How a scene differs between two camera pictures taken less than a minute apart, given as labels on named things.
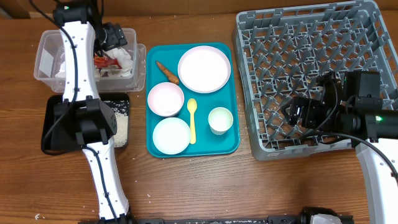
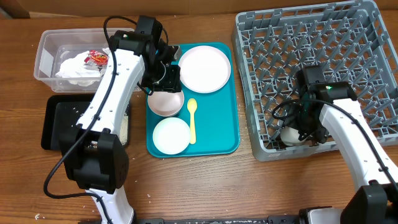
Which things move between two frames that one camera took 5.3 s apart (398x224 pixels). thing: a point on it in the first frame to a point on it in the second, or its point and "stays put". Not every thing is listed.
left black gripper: (117, 37) to (171, 84)
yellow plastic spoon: (191, 106) stays put
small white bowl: (171, 135) stays put
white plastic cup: (220, 119) to (290, 136)
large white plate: (204, 69) stays put
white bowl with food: (165, 99) stays put
